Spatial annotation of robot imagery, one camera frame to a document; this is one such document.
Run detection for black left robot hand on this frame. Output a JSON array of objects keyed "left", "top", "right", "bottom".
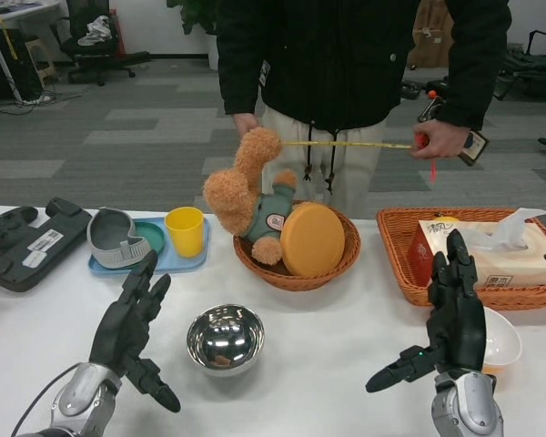
[{"left": 89, "top": 249, "right": 182, "bottom": 414}]

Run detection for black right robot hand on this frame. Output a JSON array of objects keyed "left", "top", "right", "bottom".
[{"left": 365, "top": 229, "right": 488, "bottom": 395}]

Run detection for shiny metal bowl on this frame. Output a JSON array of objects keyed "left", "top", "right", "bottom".
[{"left": 186, "top": 303, "right": 266, "bottom": 378}]

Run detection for white plastic bowl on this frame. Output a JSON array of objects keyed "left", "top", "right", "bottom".
[{"left": 481, "top": 305, "right": 523, "bottom": 370}]

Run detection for grey bowl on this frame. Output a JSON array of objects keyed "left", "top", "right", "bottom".
[{"left": 86, "top": 207, "right": 152, "bottom": 269}]

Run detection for rectangular wicker basket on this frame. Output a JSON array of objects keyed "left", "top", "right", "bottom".
[{"left": 375, "top": 208, "right": 546, "bottom": 311}]

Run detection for light blue plastic tray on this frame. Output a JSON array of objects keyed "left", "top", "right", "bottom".
[{"left": 87, "top": 217, "right": 210, "bottom": 277}]

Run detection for green round dish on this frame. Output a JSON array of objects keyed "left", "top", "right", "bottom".
[{"left": 134, "top": 221, "right": 167, "bottom": 254}]

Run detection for tissue pack with red end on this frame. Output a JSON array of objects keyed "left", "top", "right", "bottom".
[{"left": 408, "top": 208, "right": 546, "bottom": 290}]

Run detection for yellow plastic cup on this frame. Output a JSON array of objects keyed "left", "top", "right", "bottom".
[{"left": 165, "top": 207, "right": 207, "bottom": 259}]

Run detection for black flat device with labels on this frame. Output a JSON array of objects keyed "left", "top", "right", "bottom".
[{"left": 0, "top": 197, "right": 94, "bottom": 293}]

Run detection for black game controller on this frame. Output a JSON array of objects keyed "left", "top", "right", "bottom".
[{"left": 0, "top": 206, "right": 40, "bottom": 249}]

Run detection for round wicker basket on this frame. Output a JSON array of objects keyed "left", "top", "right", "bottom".
[{"left": 233, "top": 202, "right": 363, "bottom": 292}]

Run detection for orange round disc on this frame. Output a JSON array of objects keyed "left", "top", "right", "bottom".
[{"left": 279, "top": 203, "right": 347, "bottom": 278}]

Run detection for brown id badge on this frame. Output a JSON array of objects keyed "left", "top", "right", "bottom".
[{"left": 458, "top": 130, "right": 490, "bottom": 168}]

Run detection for orange teddy bear plush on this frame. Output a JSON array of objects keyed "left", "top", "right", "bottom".
[{"left": 203, "top": 127, "right": 298, "bottom": 265}]

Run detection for red tape measure yellow tape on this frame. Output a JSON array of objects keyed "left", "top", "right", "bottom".
[{"left": 279, "top": 130, "right": 440, "bottom": 183}]

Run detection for black folding chair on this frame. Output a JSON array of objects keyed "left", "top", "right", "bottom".
[{"left": 493, "top": 29, "right": 546, "bottom": 102}]

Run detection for black office chair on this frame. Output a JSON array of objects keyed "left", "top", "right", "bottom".
[{"left": 56, "top": 0, "right": 152, "bottom": 87}]

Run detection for black computer tower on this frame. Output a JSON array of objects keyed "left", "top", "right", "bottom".
[{"left": 0, "top": 44, "right": 45, "bottom": 102}]

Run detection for brown cardboard box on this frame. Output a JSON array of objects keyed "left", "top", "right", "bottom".
[{"left": 409, "top": 0, "right": 454, "bottom": 70}]

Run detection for person in black jacket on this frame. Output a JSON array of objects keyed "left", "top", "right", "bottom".
[{"left": 216, "top": 0, "right": 513, "bottom": 215}]

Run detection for grey white cloth bundle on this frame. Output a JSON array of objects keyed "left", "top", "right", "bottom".
[{"left": 76, "top": 15, "right": 112, "bottom": 47}]

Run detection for green potted plant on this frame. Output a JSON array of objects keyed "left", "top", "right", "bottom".
[{"left": 166, "top": 0, "right": 219, "bottom": 36}]

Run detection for white office desk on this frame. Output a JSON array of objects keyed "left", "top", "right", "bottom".
[{"left": 0, "top": 0, "right": 61, "bottom": 102}]

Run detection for yellow hanging strap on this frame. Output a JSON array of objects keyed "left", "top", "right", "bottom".
[{"left": 0, "top": 13, "right": 20, "bottom": 60}]

